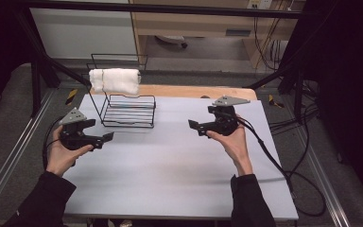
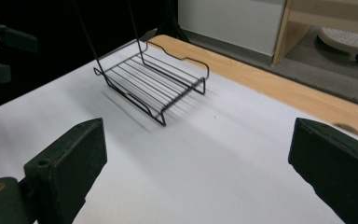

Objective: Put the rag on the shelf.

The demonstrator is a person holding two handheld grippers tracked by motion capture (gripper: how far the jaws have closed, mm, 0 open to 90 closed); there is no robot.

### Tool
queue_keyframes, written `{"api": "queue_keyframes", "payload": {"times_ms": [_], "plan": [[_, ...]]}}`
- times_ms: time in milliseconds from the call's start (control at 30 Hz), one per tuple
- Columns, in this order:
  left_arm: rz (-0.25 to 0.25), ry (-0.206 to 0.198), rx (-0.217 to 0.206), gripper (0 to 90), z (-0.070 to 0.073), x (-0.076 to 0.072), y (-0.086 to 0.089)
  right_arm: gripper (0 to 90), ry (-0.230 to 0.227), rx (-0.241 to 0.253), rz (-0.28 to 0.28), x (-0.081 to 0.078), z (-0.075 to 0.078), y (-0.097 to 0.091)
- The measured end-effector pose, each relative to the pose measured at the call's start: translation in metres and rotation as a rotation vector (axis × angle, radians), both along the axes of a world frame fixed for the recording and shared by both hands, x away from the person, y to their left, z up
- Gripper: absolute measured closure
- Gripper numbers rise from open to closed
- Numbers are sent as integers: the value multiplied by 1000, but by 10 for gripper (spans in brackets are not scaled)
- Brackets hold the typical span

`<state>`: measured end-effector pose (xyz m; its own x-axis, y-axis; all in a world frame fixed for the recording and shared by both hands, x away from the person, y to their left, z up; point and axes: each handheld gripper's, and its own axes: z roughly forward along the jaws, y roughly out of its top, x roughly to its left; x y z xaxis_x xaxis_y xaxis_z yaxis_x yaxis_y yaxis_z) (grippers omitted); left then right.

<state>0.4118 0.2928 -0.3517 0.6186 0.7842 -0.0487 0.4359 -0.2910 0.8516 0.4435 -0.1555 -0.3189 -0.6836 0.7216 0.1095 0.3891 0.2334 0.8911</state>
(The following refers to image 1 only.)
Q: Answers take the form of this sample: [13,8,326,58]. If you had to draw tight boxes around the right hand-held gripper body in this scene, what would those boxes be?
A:
[212,95,251,137]

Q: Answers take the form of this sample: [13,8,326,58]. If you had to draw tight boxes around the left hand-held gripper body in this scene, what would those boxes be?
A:
[58,107,94,151]

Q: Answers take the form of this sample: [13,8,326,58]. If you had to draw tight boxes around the black wire rack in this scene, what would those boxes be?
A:
[81,53,157,130]

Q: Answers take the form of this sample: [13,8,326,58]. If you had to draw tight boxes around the white towel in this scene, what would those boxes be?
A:
[88,67,142,96]

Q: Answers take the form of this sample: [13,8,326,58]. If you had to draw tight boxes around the person's left hand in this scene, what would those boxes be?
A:
[45,125,95,178]

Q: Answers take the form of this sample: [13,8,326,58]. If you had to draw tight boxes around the person's right hand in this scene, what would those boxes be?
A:
[206,115,254,177]

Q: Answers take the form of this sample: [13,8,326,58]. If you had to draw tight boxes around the yellow black tape mark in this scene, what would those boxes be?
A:
[64,88,79,106]
[268,94,285,109]

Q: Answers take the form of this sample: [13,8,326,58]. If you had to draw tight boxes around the wooden table board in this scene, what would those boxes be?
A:
[89,83,259,101]

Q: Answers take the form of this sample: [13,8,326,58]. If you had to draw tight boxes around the grey chair base with caster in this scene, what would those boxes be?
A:
[154,34,189,49]

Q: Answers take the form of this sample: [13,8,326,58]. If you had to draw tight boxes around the light wooden desk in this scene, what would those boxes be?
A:
[130,0,301,69]

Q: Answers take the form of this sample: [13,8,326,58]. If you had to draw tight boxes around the white cabinet panel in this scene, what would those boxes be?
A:
[30,8,138,60]

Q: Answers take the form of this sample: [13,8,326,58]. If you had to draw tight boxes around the black curtain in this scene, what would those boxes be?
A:
[0,0,35,118]
[280,0,363,204]

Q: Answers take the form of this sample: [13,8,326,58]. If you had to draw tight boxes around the left hand-held gripper black cable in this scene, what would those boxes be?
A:
[42,115,64,171]

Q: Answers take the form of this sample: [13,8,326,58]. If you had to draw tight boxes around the hand-held gripper black cable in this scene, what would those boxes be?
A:
[42,115,64,171]
[233,113,327,218]

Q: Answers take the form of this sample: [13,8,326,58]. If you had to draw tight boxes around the aluminium floor rail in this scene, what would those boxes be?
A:
[296,126,352,227]
[0,89,57,216]

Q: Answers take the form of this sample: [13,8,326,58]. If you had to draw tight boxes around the right hand-held gripper black cable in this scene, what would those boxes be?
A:
[233,113,327,218]

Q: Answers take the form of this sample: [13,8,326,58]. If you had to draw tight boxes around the black metal frame stand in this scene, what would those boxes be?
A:
[13,8,93,118]
[247,55,308,125]

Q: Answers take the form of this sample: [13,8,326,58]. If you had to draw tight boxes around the bundle of black floor cables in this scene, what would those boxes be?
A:
[268,79,321,179]

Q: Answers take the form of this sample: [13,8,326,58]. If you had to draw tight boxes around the hanging cables under desk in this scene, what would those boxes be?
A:
[252,15,282,72]

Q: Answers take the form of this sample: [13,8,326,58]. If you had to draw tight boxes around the black metal frame bar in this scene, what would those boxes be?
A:
[12,0,306,20]

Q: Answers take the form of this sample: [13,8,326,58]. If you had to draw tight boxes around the white wall socket strip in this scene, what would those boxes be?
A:
[247,0,274,10]

